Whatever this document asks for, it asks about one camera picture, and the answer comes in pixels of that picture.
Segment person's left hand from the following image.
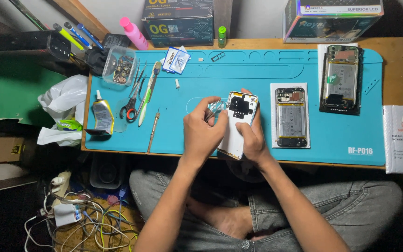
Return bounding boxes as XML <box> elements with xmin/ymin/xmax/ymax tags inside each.
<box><xmin>183</xmin><ymin>96</ymin><xmax>230</xmax><ymax>163</ymax></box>

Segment person's right hand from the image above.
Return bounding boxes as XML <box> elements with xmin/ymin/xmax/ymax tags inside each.
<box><xmin>235</xmin><ymin>88</ymin><xmax>273</xmax><ymax>164</ymax></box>

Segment silver metal tweezers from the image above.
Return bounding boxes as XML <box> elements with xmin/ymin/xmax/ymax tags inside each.
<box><xmin>204</xmin><ymin>99</ymin><xmax>229</xmax><ymax>123</ymax></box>

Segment white phone back cover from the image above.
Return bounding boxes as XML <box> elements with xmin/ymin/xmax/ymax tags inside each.
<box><xmin>217</xmin><ymin>91</ymin><xmax>259</xmax><ymax>160</ymax></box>

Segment slim metal screwdriver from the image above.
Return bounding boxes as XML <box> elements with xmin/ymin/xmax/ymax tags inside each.
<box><xmin>146</xmin><ymin>108</ymin><xmax>161</xmax><ymax>155</ymax></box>

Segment blue silicone repair mat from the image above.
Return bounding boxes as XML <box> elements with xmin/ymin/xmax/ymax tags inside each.
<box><xmin>84</xmin><ymin>48</ymin><xmax>387</xmax><ymax>167</ymax></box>

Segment green white toothbrush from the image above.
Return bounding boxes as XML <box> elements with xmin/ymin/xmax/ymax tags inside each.
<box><xmin>138</xmin><ymin>61</ymin><xmax>163</xmax><ymax>127</ymax></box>

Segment white blue wipe packet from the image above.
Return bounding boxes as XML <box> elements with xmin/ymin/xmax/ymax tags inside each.
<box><xmin>172</xmin><ymin>46</ymin><xmax>192</xmax><ymax>75</ymax></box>
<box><xmin>162</xmin><ymin>46</ymin><xmax>181</xmax><ymax>73</ymax></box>

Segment person's bare foot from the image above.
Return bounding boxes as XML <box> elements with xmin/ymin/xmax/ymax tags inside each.
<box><xmin>187</xmin><ymin>197</ymin><xmax>255</xmax><ymax>241</ymax></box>

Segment thin metal tweezers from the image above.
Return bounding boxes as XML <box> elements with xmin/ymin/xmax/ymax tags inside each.
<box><xmin>129</xmin><ymin>59</ymin><xmax>148</xmax><ymax>98</ymax></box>

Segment small green bottle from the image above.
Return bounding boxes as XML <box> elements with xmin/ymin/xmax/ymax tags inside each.
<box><xmin>218</xmin><ymin>26</ymin><xmax>227</xmax><ymax>49</ymax></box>

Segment glue tube with white nozzle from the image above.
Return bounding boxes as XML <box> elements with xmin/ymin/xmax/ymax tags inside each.
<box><xmin>84</xmin><ymin>90</ymin><xmax>115</xmax><ymax>136</ymax></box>

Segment dark bin under table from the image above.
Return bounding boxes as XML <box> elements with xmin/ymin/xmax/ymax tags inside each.
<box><xmin>89</xmin><ymin>153</ymin><xmax>126</xmax><ymax>190</ymax></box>

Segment clear container with small parts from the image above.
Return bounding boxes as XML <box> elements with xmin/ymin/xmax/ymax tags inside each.
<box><xmin>102</xmin><ymin>45</ymin><xmax>138</xmax><ymax>87</ymax></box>

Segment dark cardboard box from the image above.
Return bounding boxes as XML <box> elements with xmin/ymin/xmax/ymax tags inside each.
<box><xmin>141</xmin><ymin>0</ymin><xmax>215</xmax><ymax>48</ymax></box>

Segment person's grey jeans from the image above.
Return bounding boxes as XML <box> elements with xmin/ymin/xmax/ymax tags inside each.
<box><xmin>129</xmin><ymin>169</ymin><xmax>403</xmax><ymax>252</ymax></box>

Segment black phone screen panel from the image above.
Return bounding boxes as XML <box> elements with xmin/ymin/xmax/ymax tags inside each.
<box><xmin>319</xmin><ymin>48</ymin><xmax>364</xmax><ymax>116</ymax></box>

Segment pink plastic bottle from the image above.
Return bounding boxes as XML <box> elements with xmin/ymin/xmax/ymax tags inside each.
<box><xmin>119</xmin><ymin>16</ymin><xmax>149</xmax><ymax>51</ymax></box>

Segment black flat battery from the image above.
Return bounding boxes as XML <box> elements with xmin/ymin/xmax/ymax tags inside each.
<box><xmin>102</xmin><ymin>33</ymin><xmax>131</xmax><ymax>50</ymax></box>

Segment black round holder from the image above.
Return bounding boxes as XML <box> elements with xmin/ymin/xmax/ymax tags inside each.
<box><xmin>84</xmin><ymin>47</ymin><xmax>110</xmax><ymax>76</ymax></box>

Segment colourful cardboard box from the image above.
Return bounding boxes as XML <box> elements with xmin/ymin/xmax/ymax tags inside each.
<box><xmin>282</xmin><ymin>0</ymin><xmax>385</xmax><ymax>44</ymax></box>

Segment white plastic bag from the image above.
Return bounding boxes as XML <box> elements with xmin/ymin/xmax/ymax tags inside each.
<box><xmin>36</xmin><ymin>74</ymin><xmax>89</xmax><ymax>147</ymax></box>

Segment white power strip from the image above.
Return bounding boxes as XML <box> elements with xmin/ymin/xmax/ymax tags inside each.
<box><xmin>49</xmin><ymin>170</ymin><xmax>73</xmax><ymax>208</ymax></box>

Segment white charger block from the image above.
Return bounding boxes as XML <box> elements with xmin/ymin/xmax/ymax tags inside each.
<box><xmin>53</xmin><ymin>203</ymin><xmax>83</xmax><ymax>227</ymax></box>

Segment blue pen with black cap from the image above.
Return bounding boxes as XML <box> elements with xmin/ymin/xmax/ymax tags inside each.
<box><xmin>64</xmin><ymin>21</ymin><xmax>93</xmax><ymax>50</ymax></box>

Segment wooden slat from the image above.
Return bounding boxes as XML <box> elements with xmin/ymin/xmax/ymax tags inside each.
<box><xmin>52</xmin><ymin>0</ymin><xmax>111</xmax><ymax>41</ymax></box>

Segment brown cardboard box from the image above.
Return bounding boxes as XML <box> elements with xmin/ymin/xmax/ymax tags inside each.
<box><xmin>0</xmin><ymin>136</ymin><xmax>26</xmax><ymax>165</ymax></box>

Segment green board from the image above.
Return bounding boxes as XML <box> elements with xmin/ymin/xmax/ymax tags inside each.
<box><xmin>0</xmin><ymin>52</ymin><xmax>68</xmax><ymax>127</ymax></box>

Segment long black device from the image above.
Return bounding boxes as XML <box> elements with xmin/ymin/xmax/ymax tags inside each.
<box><xmin>0</xmin><ymin>30</ymin><xmax>72</xmax><ymax>63</ymax></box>

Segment dark thin rod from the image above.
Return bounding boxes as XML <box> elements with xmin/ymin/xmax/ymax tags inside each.
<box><xmin>8</xmin><ymin>0</ymin><xmax>50</xmax><ymax>32</ymax></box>

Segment opened phone with black frame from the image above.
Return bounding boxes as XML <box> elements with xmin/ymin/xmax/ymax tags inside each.
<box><xmin>275</xmin><ymin>87</ymin><xmax>308</xmax><ymax>148</ymax></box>

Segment scissors with red black handles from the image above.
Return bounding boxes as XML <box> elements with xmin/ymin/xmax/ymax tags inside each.
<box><xmin>119</xmin><ymin>74</ymin><xmax>147</xmax><ymax>122</ymax></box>

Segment opened phone with green frame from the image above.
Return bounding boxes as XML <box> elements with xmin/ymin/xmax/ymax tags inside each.
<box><xmin>322</xmin><ymin>44</ymin><xmax>360</xmax><ymax>111</ymax></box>

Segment tangle of cables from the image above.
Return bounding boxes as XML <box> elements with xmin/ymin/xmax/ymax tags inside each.
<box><xmin>24</xmin><ymin>187</ymin><xmax>140</xmax><ymax>252</ymax></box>

